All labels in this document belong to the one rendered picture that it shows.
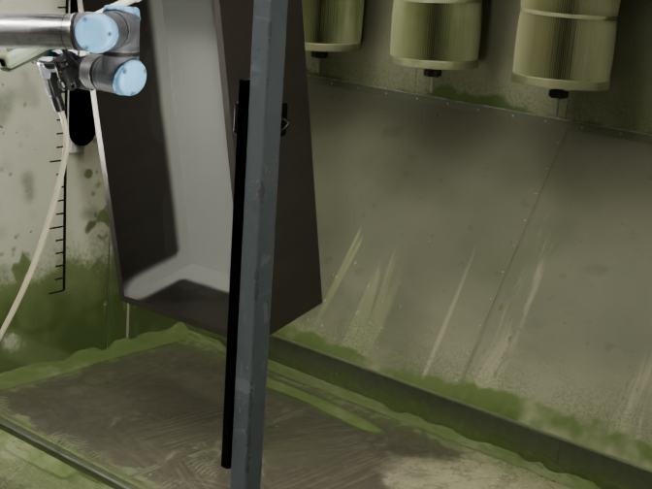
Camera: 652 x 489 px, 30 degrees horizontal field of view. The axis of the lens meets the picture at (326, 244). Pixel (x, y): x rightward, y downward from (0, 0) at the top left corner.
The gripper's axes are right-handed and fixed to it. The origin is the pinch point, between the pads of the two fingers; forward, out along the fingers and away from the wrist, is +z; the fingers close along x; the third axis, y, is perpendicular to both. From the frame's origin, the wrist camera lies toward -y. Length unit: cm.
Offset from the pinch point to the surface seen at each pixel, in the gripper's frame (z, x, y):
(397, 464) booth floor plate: -54, 46, 160
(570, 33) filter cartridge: -67, 152, 51
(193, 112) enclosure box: 27, 67, 54
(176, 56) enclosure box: 32, 70, 36
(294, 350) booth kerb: 23, 81, 163
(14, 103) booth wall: 86, 38, 46
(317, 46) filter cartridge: 43, 147, 67
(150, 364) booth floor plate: 65, 45, 159
